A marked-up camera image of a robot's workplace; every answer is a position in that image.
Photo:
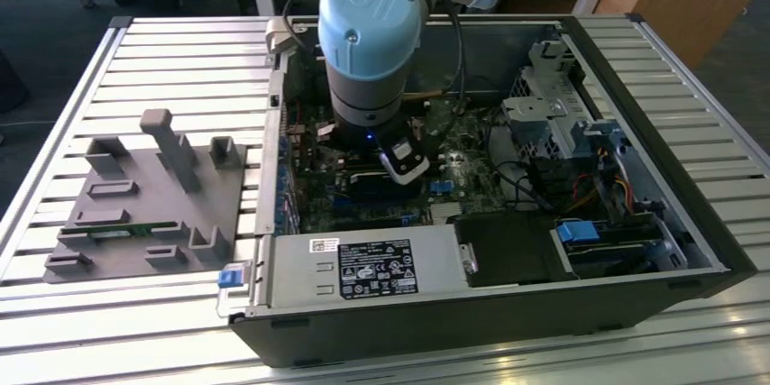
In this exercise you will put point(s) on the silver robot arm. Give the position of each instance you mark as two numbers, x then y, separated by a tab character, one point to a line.
367	20

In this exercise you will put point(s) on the white wrist webcam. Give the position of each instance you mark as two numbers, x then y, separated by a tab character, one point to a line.
403	162

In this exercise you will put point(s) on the graphics card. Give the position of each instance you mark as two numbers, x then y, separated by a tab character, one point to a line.
372	190

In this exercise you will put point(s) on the blue ribbon connector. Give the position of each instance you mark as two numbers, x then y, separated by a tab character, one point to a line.
440	187

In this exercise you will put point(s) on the green motherboard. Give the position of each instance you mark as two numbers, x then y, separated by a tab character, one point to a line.
475	164

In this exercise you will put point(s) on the silver heat sink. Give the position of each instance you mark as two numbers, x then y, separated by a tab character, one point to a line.
446	213

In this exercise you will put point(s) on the silver case latch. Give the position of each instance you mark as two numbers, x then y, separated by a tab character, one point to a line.
277	35

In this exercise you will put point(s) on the metal drive cage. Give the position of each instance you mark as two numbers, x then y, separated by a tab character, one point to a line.
528	132

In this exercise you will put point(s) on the grey power supply unit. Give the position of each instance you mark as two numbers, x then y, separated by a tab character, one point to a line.
288	268

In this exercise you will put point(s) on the black plastic shroud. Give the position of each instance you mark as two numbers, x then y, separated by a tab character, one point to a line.
511	250

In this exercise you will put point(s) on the blue latch clip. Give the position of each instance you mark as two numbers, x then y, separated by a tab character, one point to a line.
228	279

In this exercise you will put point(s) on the grey parts rack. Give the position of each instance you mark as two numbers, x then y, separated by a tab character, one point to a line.
144	204

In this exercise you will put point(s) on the green RAM stick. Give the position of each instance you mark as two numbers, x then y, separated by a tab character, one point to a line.
141	229

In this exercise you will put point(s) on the blue disk carrier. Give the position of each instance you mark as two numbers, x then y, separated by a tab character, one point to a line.
578	232

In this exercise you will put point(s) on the black PC case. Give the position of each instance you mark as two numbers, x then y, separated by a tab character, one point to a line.
420	335

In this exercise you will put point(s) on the grey metal bay bracket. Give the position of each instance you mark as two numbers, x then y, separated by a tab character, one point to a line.
602	128

